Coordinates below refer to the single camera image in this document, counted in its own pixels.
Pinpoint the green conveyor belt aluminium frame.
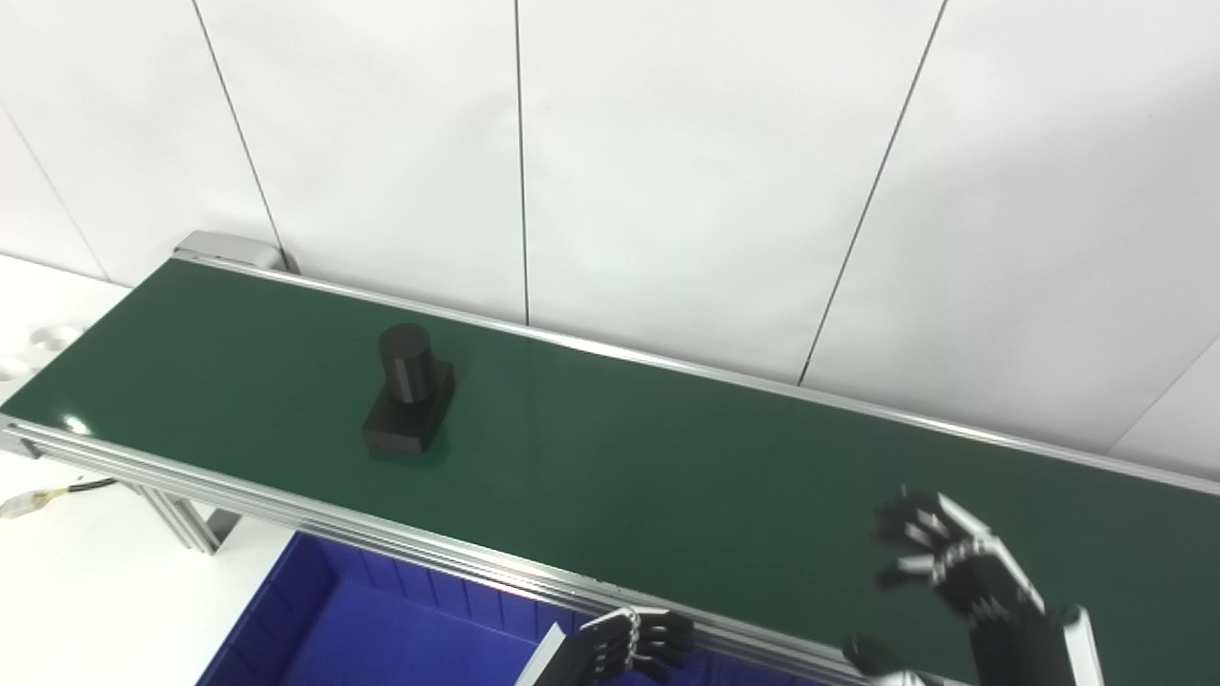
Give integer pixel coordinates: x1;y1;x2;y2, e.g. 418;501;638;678
0;252;1220;686

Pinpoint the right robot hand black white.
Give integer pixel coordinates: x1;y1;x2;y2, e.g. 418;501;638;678
844;488;1107;686

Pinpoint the aluminium conveyor leg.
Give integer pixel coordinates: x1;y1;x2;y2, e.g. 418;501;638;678
122;481;241;555

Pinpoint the cable with white connector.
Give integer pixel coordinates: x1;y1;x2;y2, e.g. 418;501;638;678
0;476;119;521

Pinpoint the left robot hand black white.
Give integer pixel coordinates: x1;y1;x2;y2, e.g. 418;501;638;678
515;608;696;686

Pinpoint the black cylinder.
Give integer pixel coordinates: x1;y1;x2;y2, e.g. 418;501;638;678
361;322;458;457

